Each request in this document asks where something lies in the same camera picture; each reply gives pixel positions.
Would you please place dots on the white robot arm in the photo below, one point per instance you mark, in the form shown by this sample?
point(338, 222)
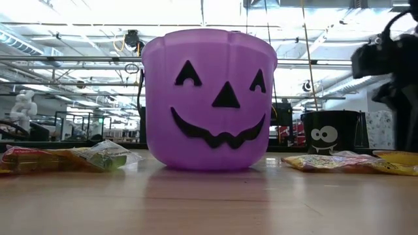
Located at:
point(23, 107)

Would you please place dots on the white patterned curtain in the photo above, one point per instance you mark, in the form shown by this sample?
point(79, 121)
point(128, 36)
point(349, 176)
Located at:
point(379, 130)

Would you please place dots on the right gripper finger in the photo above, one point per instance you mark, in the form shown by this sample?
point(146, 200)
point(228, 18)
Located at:
point(406, 124)

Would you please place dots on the purple jack-o-lantern bucket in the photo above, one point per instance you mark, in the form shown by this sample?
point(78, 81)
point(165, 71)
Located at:
point(156, 98)

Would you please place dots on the black vampire face bucket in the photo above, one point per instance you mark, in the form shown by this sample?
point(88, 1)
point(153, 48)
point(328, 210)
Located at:
point(346, 130)

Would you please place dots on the gold Haribo bag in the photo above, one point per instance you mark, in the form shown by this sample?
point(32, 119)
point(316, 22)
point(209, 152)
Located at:
point(23, 160)

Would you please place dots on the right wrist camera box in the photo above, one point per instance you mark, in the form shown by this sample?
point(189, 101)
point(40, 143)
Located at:
point(369, 62)

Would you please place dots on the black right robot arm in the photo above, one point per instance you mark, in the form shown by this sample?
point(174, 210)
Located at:
point(414, 8)

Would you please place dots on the red crates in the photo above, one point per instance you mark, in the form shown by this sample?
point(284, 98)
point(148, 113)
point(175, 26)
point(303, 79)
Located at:
point(290, 132)

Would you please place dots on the yellow Sour Patch packet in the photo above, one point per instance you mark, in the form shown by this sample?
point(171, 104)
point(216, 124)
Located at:
point(398, 160)
point(75, 160)
point(326, 163)

